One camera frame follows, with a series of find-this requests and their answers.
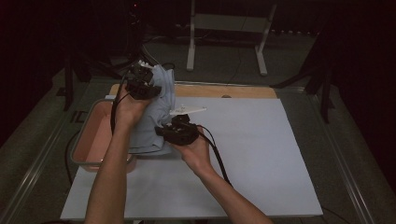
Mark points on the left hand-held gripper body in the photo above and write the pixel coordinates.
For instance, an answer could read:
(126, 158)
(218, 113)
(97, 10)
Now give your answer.
(141, 84)

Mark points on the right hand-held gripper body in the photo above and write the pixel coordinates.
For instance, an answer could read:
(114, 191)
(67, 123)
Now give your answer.
(182, 133)

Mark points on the light blue tank top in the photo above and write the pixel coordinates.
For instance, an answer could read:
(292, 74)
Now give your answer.
(155, 105)

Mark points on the pink basin with grey rim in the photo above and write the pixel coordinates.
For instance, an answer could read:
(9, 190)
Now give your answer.
(93, 140)

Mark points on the person's right hand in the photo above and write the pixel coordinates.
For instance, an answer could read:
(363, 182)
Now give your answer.
(196, 155)

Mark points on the person's left hand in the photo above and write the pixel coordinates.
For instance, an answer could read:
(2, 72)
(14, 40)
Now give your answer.
(129, 110)

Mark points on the black tripod stand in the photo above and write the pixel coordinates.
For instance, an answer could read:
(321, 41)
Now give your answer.
(67, 87)
(326, 99)

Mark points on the white table cover sheet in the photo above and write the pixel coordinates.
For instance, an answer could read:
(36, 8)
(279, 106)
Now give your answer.
(264, 140)

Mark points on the white metal stand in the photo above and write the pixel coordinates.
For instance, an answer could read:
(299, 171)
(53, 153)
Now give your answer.
(230, 23)

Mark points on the black floor bracket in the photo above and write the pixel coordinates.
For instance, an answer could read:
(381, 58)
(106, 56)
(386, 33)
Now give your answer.
(79, 116)

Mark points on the metal floor rail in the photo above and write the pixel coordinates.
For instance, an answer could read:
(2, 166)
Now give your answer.
(35, 165)
(341, 155)

